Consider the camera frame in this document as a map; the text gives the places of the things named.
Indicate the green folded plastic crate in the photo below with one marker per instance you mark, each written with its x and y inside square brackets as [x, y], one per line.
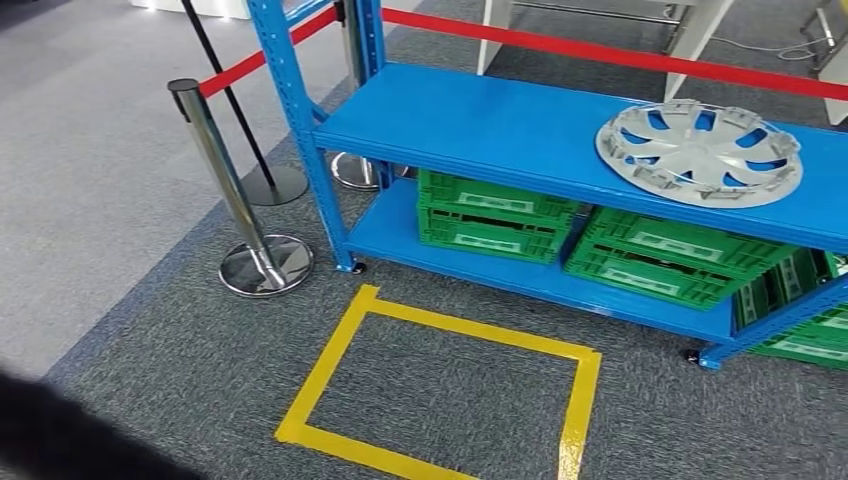
[742, 255]
[437, 242]
[702, 298]
[762, 291]
[437, 189]

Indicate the red barrier belt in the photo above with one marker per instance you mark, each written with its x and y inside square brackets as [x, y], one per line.
[596, 56]
[265, 55]

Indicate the black pole barrier stanchion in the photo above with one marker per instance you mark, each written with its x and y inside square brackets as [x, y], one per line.
[278, 185]

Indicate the chrome barrier stanchion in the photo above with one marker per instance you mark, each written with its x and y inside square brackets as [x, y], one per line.
[265, 265]
[358, 173]

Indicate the yellow floor tape square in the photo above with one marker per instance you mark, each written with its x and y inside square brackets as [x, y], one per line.
[323, 371]

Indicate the white block with light strip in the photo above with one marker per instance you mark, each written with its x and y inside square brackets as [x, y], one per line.
[199, 8]

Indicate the metal tube frame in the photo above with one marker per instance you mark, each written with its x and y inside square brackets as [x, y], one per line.
[821, 20]

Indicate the blue metal shelf rack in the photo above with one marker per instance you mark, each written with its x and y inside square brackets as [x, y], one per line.
[497, 119]

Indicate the silver wheel hubcap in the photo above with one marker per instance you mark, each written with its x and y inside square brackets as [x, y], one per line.
[696, 156]

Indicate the white panel table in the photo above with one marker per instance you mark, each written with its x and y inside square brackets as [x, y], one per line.
[699, 40]
[836, 96]

